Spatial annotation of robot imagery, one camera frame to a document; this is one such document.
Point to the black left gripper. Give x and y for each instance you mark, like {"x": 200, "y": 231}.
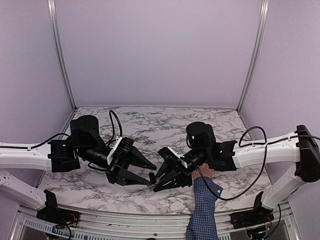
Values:
{"x": 127, "y": 178}

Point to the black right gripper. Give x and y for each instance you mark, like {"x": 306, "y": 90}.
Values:
{"x": 180, "y": 176}

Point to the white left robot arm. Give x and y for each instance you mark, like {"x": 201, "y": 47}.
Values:
{"x": 63, "y": 155}

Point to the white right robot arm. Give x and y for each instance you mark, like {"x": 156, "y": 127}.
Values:
{"x": 298, "y": 151}

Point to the blue checkered sleeve forearm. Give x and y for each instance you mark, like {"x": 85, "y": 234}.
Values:
{"x": 202, "y": 225}

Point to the person's hand with long nails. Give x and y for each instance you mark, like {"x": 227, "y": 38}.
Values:
{"x": 204, "y": 171}

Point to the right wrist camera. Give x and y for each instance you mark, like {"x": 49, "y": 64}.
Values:
{"x": 179, "y": 157}

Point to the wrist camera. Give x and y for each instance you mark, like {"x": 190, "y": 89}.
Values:
{"x": 179, "y": 157}
{"x": 113, "y": 150}

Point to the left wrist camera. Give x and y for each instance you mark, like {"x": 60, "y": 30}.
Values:
{"x": 113, "y": 150}

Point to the aluminium front rail frame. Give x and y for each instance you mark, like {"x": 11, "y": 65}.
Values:
{"x": 100, "y": 225}

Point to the left aluminium corner post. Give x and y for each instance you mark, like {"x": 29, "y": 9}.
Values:
{"x": 59, "y": 52}

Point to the aluminium corner post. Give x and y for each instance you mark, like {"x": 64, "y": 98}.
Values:
{"x": 59, "y": 52}
{"x": 261, "y": 28}

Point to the right aluminium corner post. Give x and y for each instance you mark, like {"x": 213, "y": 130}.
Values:
{"x": 261, "y": 28}

